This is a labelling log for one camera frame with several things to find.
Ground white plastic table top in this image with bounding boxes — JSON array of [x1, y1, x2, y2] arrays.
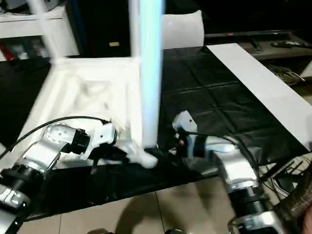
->
[[4, 56, 158, 171]]

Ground black mat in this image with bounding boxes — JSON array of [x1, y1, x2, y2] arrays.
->
[[0, 45, 310, 217]]

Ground white flat board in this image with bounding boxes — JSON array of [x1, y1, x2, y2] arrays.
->
[[209, 43, 312, 153]]

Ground black router with label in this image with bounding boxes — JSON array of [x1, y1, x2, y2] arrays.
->
[[275, 168, 303, 193]]

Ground dark textured bundle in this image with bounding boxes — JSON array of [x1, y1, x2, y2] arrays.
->
[[273, 175, 312, 220]]

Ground red bottle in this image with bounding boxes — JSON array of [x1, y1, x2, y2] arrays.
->
[[0, 43, 13, 61]]

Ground black remote control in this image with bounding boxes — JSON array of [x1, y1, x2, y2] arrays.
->
[[272, 41, 305, 48]]

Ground white cardboard box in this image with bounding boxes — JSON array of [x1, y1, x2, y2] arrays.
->
[[301, 60, 312, 78]]

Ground white cabinet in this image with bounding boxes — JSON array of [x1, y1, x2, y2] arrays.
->
[[0, 9, 80, 61]]

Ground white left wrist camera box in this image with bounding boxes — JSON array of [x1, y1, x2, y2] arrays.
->
[[81, 121, 117, 161]]

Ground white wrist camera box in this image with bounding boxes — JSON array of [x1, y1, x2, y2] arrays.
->
[[81, 121, 117, 161], [172, 110, 197, 159]]

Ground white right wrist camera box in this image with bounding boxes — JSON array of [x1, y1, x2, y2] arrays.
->
[[172, 110, 197, 159]]

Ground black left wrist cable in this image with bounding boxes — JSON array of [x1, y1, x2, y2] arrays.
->
[[0, 116, 110, 156]]

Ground tangled floor cables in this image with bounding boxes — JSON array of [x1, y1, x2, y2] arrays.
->
[[260, 156, 308, 203]]

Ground chrome metal frame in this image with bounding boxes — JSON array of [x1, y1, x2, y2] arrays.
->
[[226, 218, 242, 234]]

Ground black metal table frame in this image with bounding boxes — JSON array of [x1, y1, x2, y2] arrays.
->
[[258, 158, 295, 182]]

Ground pale tangled cable pile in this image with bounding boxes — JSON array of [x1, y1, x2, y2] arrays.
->
[[268, 64, 305, 85]]

